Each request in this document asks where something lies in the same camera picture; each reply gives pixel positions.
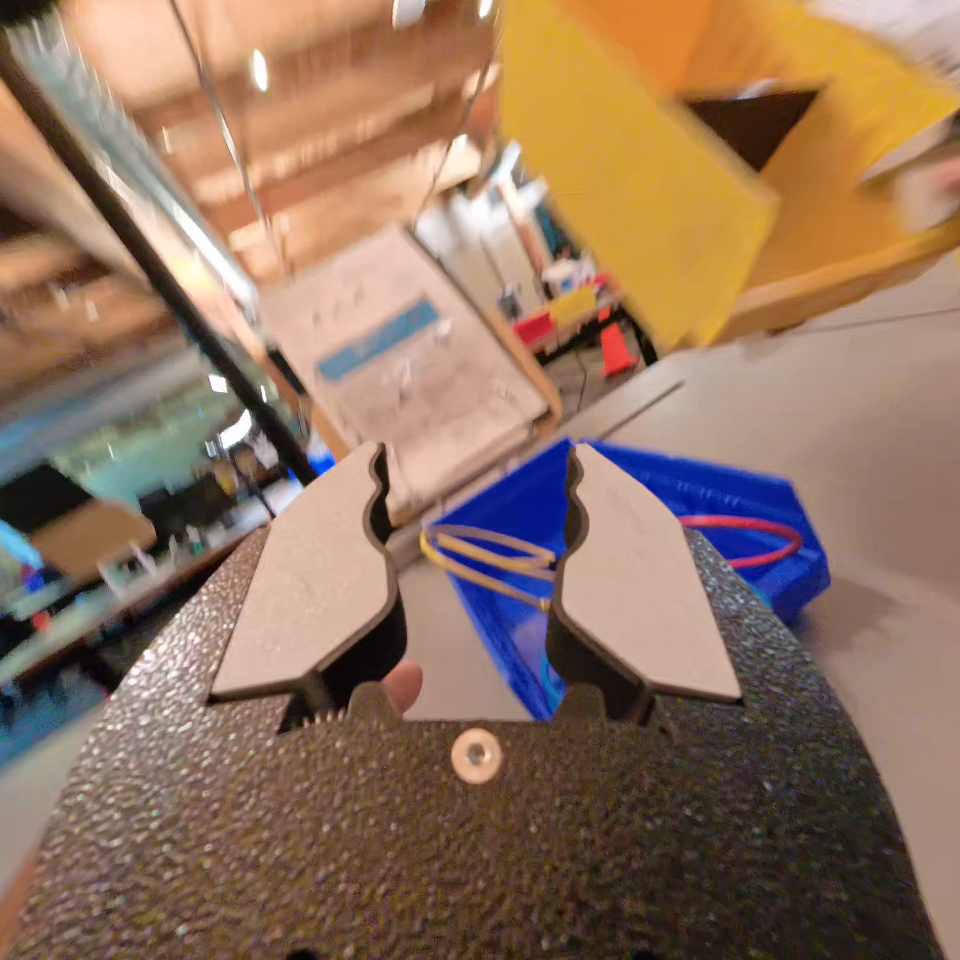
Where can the black pole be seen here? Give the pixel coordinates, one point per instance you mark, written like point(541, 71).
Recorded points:
point(150, 255)

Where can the red plastic bin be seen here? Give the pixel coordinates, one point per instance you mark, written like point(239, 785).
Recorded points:
point(534, 328)

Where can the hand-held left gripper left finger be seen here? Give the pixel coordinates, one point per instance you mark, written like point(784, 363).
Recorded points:
point(315, 585)

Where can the blue plastic bin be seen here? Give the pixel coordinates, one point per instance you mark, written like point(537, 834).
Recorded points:
point(517, 502)

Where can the yellow plastic bin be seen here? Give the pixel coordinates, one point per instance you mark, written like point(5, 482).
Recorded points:
point(574, 306)
point(637, 172)

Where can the grey desk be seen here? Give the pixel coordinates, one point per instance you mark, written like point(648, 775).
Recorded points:
point(825, 420)

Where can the person's left hand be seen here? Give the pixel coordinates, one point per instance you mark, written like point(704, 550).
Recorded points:
point(406, 682)

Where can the document stand with printed sheet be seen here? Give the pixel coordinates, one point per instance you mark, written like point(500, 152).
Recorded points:
point(390, 375)

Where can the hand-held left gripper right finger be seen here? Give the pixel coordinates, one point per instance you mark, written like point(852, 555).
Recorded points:
point(645, 592)

